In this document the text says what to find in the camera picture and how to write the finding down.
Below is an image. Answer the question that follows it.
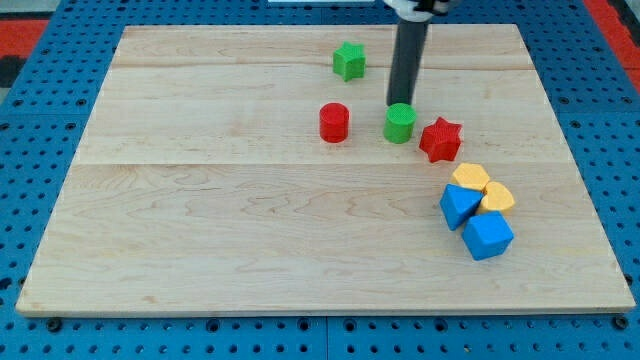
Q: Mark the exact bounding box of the red star block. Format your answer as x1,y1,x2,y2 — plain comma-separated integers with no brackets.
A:
419,117,462,163

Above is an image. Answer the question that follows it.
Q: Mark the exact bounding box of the yellow hexagon block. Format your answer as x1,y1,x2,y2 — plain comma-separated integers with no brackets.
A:
450,163,491,192

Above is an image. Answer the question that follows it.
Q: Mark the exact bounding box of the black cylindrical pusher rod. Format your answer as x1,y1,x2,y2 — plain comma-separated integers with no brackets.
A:
386,19,430,106

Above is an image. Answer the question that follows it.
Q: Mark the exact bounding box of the blue triangle block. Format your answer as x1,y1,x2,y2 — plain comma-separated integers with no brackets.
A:
439,184,484,231

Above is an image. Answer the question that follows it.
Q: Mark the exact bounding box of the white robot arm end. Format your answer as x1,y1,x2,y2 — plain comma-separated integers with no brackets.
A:
383,0,461,22

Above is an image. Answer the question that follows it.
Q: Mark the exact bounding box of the blue cube block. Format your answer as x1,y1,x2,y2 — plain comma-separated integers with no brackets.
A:
462,211,514,261

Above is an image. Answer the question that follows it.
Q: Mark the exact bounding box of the light wooden board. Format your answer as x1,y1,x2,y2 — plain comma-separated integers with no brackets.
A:
16,24,635,318

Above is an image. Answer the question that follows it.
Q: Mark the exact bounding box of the green cylinder block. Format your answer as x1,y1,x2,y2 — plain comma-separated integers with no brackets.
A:
383,103,417,144

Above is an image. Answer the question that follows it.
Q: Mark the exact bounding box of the red cylinder block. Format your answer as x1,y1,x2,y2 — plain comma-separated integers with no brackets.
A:
319,102,350,143

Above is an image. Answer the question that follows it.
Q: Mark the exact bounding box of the yellow heart block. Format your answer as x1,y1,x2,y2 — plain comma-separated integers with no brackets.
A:
476,181,516,215

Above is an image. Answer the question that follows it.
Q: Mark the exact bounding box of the green star block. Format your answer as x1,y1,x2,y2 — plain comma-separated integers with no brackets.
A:
332,41,366,82

